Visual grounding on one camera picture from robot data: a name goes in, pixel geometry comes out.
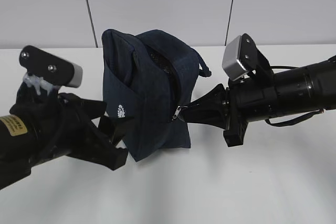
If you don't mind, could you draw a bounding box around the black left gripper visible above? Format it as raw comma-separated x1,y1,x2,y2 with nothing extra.
9,83,131,170

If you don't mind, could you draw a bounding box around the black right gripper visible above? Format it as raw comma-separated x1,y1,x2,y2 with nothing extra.
181,82,278,147

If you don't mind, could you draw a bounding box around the dark blue lunch bag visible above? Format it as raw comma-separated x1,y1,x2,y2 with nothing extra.
101,29,212,161

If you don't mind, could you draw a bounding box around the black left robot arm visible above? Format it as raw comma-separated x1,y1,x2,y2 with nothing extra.
1,84,134,188

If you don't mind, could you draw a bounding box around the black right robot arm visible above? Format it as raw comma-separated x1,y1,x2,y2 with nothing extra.
177,57,335,147

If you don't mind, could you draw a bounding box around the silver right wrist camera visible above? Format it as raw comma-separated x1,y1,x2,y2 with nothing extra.
222,33,272,81

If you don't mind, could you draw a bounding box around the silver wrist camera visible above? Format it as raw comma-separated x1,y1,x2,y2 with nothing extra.
222,33,272,81
19,45,83,88

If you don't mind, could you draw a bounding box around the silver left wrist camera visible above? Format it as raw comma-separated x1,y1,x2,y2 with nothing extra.
19,45,83,88

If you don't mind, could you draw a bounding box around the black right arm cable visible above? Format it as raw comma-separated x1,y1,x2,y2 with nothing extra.
264,65,325,127

